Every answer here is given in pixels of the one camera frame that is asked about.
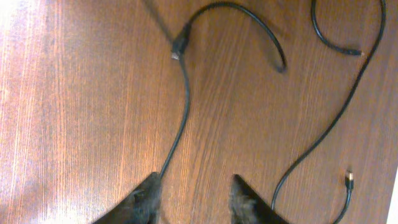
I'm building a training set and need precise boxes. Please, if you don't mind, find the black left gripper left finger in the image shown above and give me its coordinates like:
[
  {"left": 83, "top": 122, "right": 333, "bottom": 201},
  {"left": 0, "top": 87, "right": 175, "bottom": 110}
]
[{"left": 94, "top": 172, "right": 162, "bottom": 224}]

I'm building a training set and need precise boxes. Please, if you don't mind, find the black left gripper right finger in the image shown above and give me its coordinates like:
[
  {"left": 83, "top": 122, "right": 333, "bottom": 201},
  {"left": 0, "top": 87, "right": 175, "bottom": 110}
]
[{"left": 229, "top": 174, "right": 289, "bottom": 224}]

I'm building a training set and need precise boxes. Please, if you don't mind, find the black usb cable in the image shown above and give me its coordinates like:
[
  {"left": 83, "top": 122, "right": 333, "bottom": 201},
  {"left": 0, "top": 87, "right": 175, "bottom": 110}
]
[
  {"left": 158, "top": 1, "right": 287, "bottom": 181},
  {"left": 271, "top": 0, "right": 387, "bottom": 224}
]

